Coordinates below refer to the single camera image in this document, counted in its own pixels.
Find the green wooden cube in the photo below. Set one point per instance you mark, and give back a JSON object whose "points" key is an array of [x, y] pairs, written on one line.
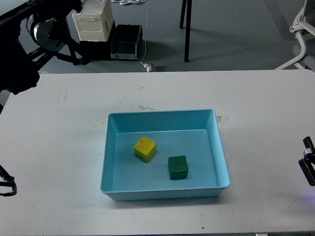
{"points": [[178, 167]]}

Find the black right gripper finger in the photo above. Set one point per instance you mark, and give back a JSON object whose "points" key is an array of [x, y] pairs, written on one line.
{"points": [[309, 147], [307, 165]]}

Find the black table legs right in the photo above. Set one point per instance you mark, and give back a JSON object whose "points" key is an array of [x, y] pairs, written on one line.
{"points": [[185, 17]]}

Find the white office chair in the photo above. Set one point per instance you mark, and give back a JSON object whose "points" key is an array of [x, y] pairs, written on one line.
{"points": [[304, 50]]}

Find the white plastic crate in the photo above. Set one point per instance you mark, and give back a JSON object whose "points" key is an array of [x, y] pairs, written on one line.
{"points": [[94, 22]]}

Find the black crate under white crate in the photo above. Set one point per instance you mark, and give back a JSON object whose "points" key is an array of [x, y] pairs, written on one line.
{"points": [[99, 50]]}

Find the white power adapter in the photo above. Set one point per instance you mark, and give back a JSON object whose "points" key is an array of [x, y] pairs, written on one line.
{"points": [[150, 67]]}

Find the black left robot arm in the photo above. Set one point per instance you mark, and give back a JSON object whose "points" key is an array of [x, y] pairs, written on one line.
{"points": [[47, 25]]}

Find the light blue plastic tray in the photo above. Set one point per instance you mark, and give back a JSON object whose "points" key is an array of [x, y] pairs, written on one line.
{"points": [[193, 133]]}

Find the black open bin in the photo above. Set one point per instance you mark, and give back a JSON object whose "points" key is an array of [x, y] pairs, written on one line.
{"points": [[126, 42]]}

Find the yellow wooden cube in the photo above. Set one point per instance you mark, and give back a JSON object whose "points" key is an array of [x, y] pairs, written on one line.
{"points": [[145, 149]]}

